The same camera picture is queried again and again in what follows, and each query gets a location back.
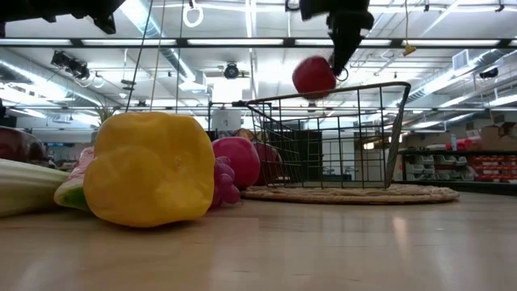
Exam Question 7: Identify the thin hanging rope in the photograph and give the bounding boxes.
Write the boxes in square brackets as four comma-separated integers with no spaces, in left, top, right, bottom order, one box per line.
[149,0,166,110]

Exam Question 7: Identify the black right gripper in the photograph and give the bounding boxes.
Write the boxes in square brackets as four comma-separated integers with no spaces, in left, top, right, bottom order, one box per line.
[298,0,376,77]

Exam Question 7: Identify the round woven placemat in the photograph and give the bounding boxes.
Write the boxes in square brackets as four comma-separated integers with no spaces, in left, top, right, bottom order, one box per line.
[241,183,460,206]

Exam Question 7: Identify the shelf with red white bins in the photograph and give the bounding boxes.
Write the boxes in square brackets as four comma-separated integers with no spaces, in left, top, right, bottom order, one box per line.
[399,149,517,183]

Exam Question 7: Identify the black ceiling spotlight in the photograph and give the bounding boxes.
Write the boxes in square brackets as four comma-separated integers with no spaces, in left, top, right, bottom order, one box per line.
[224,62,241,80]

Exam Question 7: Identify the purple grape bunch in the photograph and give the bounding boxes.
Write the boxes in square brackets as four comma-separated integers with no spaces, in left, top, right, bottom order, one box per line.
[209,156,242,209]

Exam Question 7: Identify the long black light rail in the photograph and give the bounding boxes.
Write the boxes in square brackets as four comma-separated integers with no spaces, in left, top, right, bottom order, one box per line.
[0,36,517,50]

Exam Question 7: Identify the cardboard boxes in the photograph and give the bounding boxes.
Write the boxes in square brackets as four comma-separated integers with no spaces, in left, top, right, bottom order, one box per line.
[479,122,517,152]

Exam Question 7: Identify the wire basket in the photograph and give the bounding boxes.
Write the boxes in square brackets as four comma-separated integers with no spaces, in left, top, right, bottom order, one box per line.
[242,81,412,190]

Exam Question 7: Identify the white hanging ring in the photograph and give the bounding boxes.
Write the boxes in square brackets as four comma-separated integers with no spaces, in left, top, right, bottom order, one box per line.
[182,0,204,29]

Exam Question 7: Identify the white air vent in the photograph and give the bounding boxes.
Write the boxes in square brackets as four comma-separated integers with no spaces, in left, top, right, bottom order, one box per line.
[451,48,470,73]

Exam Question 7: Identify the pink item on shelf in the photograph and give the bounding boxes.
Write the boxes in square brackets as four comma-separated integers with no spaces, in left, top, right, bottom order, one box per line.
[445,138,473,152]

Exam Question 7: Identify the watermelon slice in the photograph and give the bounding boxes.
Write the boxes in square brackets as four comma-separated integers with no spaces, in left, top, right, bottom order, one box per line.
[53,145,97,212]

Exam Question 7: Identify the yellow bell pepper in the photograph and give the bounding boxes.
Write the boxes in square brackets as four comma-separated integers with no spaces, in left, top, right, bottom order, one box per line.
[83,112,216,228]

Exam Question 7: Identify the round red apple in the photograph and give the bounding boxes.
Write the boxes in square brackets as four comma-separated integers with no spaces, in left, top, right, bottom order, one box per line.
[292,55,338,101]

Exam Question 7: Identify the hanging cable with yellow connector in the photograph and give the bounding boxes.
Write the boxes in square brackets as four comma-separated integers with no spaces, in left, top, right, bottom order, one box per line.
[401,0,418,57]

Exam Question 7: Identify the long black cable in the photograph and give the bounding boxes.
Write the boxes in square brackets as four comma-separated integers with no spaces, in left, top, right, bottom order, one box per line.
[123,0,155,115]

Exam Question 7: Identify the black spotlight cluster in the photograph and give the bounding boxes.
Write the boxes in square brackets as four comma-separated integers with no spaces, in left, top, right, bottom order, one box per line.
[50,50,91,81]

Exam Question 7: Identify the pale green leek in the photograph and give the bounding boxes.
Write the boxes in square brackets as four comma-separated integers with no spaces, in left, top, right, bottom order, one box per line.
[0,158,71,218]

